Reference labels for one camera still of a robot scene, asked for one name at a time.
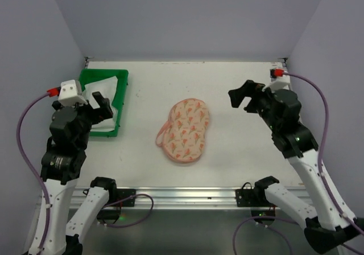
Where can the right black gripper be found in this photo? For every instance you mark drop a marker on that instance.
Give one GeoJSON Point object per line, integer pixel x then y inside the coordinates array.
{"type": "Point", "coordinates": [253, 99]}

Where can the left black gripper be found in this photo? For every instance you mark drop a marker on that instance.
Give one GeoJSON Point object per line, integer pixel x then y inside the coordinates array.
{"type": "Point", "coordinates": [92, 110]}

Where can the white bra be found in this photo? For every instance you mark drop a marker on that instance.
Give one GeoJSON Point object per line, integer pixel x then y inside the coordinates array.
{"type": "Point", "coordinates": [106, 87]}

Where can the floral laundry bag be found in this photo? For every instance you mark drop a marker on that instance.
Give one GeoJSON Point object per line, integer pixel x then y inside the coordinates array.
{"type": "Point", "coordinates": [182, 137]}

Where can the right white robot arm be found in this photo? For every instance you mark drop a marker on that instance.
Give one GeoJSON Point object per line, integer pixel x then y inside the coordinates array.
{"type": "Point", "coordinates": [327, 222]}

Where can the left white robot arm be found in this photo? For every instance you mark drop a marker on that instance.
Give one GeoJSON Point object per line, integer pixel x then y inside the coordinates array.
{"type": "Point", "coordinates": [56, 233]}

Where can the green plastic tray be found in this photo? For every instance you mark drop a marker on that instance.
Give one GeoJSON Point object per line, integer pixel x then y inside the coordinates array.
{"type": "Point", "coordinates": [91, 75]}

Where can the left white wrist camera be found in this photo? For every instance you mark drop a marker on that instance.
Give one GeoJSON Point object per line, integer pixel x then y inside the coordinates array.
{"type": "Point", "coordinates": [71, 93]}

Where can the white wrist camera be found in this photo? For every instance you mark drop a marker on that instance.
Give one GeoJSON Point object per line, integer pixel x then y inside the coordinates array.
{"type": "Point", "coordinates": [71, 93]}
{"type": "Point", "coordinates": [278, 80]}

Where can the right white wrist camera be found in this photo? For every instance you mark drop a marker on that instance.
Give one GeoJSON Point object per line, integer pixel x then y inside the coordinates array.
{"type": "Point", "coordinates": [278, 80]}

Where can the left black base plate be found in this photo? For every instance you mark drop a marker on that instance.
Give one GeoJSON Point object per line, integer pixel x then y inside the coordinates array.
{"type": "Point", "coordinates": [125, 197]}

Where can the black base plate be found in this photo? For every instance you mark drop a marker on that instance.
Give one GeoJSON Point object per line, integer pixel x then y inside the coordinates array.
{"type": "Point", "coordinates": [247, 198]}
{"type": "Point", "coordinates": [125, 197]}

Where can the aluminium mounting rail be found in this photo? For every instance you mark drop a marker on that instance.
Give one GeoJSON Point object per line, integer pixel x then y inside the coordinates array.
{"type": "Point", "coordinates": [185, 197]}

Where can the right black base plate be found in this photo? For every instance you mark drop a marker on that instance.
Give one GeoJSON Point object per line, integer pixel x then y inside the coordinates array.
{"type": "Point", "coordinates": [247, 198]}

